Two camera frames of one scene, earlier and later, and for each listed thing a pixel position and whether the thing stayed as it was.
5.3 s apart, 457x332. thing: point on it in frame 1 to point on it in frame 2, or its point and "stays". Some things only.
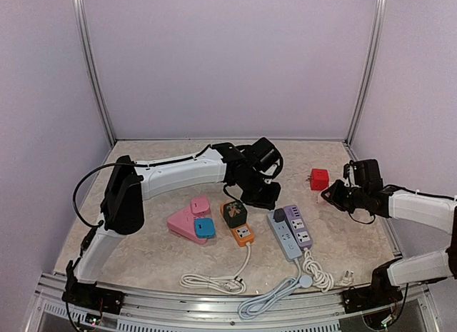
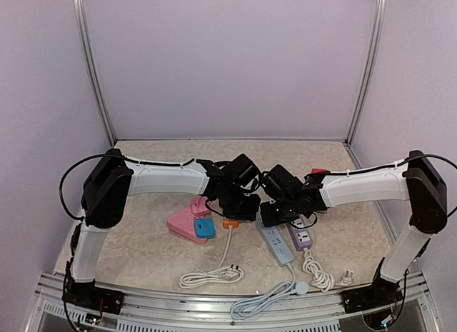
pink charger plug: x=200 y=206 stays
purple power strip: x=294 y=217 stays
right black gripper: x=340 y=192 to x=275 y=215
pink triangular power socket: x=183 y=224 stays
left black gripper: x=269 y=203 to x=250 y=215
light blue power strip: x=290 y=247 to x=275 y=243
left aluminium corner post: x=79 y=1 stays
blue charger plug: x=205 y=228 stays
